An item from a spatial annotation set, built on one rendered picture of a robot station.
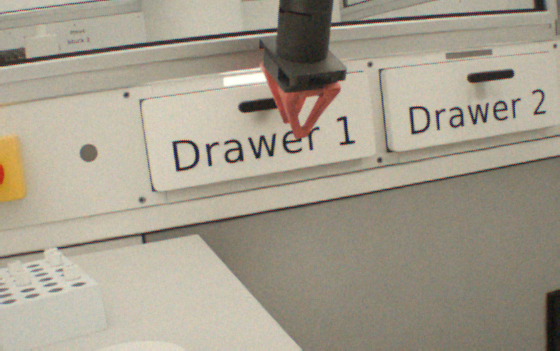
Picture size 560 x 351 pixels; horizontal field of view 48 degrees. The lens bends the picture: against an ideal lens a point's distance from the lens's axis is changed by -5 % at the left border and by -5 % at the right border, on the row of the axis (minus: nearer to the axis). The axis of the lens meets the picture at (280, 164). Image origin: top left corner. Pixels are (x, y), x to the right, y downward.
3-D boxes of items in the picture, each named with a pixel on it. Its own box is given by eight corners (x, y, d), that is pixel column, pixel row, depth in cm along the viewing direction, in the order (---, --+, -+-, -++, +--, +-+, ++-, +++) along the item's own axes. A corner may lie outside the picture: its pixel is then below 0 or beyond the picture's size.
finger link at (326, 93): (310, 113, 80) (318, 42, 75) (335, 143, 75) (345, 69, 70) (258, 120, 78) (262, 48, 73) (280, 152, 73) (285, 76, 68)
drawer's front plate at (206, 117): (376, 155, 86) (367, 71, 84) (154, 192, 78) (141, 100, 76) (371, 154, 87) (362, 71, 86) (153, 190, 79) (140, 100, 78)
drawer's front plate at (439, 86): (561, 124, 94) (555, 51, 93) (393, 152, 86) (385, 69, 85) (553, 124, 96) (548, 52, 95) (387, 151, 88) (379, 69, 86)
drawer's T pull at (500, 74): (515, 78, 87) (515, 68, 87) (471, 83, 85) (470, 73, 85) (500, 78, 90) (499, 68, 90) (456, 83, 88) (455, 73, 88)
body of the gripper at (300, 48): (309, 46, 77) (314, -13, 73) (347, 85, 70) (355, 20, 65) (257, 51, 75) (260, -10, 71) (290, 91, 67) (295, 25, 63)
